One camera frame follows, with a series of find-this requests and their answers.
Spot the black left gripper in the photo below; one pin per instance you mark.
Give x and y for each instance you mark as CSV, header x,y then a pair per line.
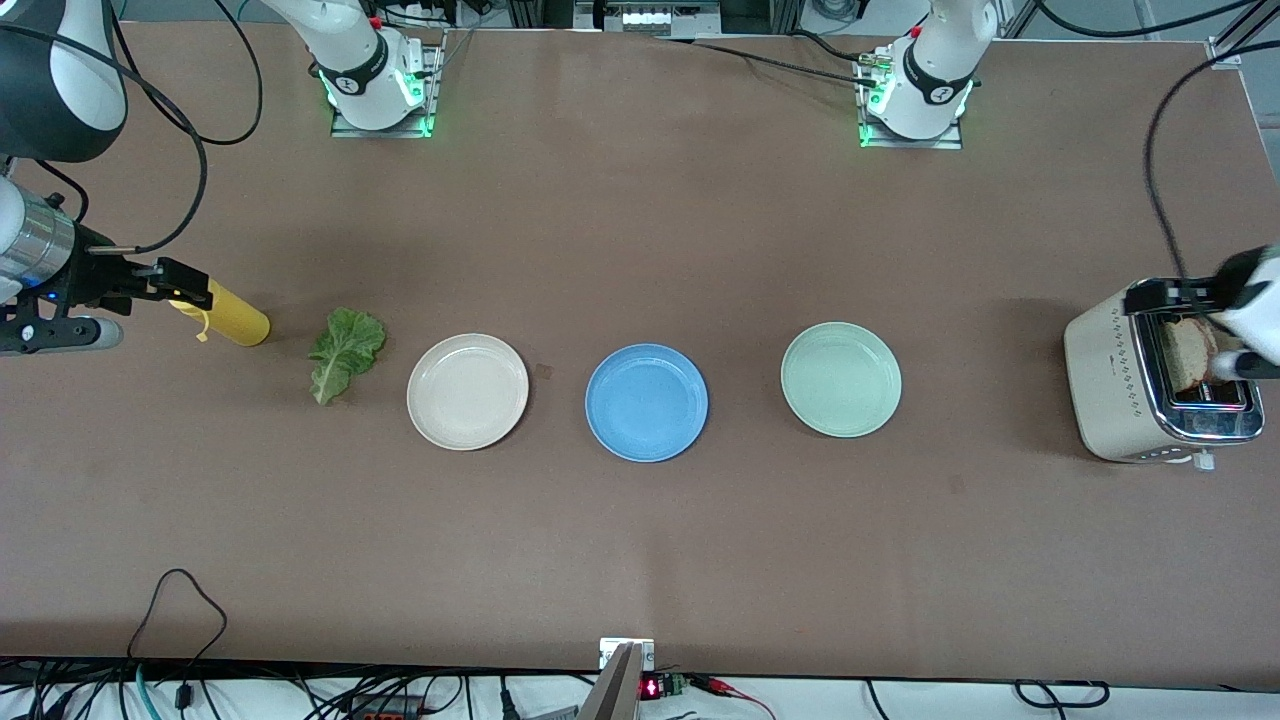
x,y
1172,294

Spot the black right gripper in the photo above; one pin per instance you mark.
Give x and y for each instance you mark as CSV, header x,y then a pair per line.
x,y
98,279

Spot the yellow mustard squeeze bottle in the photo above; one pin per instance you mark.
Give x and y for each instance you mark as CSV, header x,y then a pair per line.
x,y
240,322

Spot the green lettuce leaf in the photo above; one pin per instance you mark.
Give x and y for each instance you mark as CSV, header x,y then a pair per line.
x,y
345,345

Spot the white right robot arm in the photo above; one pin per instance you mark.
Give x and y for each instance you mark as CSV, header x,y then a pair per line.
x,y
360,60

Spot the beige round plate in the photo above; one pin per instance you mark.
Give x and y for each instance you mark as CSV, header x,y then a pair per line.
x,y
467,392

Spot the light green round plate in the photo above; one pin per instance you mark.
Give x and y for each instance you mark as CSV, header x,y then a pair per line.
x,y
841,380

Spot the blue round plate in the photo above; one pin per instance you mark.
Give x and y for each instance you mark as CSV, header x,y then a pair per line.
x,y
646,403

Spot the cream and chrome toaster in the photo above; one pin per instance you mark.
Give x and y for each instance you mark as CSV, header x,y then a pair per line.
x,y
1110,390

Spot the white power strip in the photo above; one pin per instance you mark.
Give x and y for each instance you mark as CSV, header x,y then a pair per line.
x,y
420,12

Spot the orange connector strip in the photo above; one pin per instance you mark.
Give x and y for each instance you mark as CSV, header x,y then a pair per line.
x,y
380,712

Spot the metal device with white lights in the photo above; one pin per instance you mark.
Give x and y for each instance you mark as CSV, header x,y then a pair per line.
x,y
645,18

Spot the red LED display module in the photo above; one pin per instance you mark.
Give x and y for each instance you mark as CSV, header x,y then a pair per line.
x,y
651,688

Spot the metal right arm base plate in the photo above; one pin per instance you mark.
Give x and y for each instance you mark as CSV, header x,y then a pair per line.
x,y
380,132

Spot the silver table corner bracket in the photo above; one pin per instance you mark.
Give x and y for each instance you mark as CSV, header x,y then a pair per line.
x,y
1222,52

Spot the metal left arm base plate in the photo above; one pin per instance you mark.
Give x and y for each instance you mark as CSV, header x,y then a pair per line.
x,y
915,144

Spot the small white metal bracket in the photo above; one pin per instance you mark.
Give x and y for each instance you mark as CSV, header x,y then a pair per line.
x,y
610,650

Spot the grey metal mount bar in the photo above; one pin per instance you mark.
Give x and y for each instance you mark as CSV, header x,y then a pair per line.
x,y
615,695

